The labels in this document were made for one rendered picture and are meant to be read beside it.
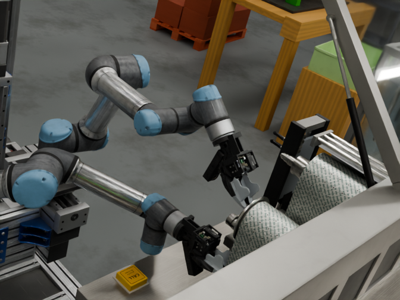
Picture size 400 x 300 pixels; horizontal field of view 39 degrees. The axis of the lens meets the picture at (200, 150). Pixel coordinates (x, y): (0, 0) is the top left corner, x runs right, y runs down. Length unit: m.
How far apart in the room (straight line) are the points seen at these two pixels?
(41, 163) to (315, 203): 0.81
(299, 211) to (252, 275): 0.97
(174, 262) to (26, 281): 1.01
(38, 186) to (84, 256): 1.56
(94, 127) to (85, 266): 1.15
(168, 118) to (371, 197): 0.73
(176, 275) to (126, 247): 1.48
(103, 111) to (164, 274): 0.64
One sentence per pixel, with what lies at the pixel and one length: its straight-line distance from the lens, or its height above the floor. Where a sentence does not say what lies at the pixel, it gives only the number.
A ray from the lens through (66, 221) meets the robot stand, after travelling 2.24.
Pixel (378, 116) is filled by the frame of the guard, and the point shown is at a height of 1.76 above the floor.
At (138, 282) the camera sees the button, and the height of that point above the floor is 0.92.
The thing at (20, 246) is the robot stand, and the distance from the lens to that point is 2.38.
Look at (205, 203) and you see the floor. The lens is 3.85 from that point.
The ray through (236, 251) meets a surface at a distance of 1.58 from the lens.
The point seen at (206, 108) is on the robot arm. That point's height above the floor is 1.48.
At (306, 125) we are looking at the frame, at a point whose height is 1.44.
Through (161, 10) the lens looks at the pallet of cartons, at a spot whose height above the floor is 0.25.
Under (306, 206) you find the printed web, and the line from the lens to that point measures 1.69.
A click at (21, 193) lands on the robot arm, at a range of 1.70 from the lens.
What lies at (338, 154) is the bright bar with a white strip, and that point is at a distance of 1.66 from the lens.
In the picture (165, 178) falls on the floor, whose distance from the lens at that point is 3.99.
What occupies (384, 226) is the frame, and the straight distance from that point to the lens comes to 0.98.
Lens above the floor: 2.13
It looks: 29 degrees down
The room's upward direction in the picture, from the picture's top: 16 degrees clockwise
